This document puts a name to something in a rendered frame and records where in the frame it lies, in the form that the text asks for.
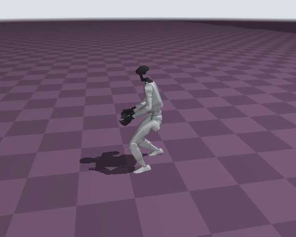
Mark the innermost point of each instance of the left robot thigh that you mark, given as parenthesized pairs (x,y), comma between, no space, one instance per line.
(144,131)

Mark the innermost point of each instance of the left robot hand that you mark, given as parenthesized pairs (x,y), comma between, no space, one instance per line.
(126,120)

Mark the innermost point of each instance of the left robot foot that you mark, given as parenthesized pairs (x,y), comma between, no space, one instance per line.
(141,169)

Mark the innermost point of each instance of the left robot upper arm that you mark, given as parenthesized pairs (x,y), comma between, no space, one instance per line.
(148,93)

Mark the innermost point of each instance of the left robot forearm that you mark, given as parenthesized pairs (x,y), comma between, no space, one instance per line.
(141,112)

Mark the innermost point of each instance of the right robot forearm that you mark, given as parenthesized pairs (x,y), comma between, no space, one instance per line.
(140,105)

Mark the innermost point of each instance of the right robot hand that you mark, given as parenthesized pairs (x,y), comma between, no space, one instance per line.
(127,112)

